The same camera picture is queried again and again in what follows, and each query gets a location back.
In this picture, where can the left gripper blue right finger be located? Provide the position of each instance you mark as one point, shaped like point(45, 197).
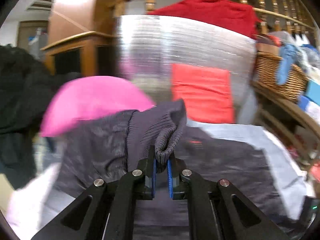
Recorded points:
point(187, 184)

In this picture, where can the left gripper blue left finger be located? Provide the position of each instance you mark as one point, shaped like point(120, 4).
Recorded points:
point(138, 184)

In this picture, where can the dark quilted zip jacket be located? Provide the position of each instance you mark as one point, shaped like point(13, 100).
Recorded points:
point(132, 133)

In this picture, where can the grey fleece blanket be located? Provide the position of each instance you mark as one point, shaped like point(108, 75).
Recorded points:
point(249, 156)

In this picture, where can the red pillow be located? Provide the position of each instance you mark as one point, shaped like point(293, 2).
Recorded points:
point(206, 92)

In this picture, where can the wooden shelf table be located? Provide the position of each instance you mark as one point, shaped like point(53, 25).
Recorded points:
point(281, 117)

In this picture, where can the pink pillow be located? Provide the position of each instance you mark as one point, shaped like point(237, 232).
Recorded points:
point(91, 98)

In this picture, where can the blue cardboard box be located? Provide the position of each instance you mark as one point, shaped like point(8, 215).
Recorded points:
point(309, 100)

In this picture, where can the wooden cabinet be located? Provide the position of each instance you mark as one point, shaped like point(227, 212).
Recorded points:
point(81, 25)

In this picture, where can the silver foil insulation mat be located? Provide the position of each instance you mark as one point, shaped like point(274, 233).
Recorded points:
point(148, 45)

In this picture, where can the wicker basket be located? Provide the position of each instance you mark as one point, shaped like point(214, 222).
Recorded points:
point(264, 74)

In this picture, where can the black puffer jacket pile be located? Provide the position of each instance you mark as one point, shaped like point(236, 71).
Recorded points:
point(27, 87)

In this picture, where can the light blue cloth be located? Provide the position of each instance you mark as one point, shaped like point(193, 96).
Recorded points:
point(290, 54)

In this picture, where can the red garment on railing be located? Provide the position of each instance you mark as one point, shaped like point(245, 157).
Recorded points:
point(233, 16)

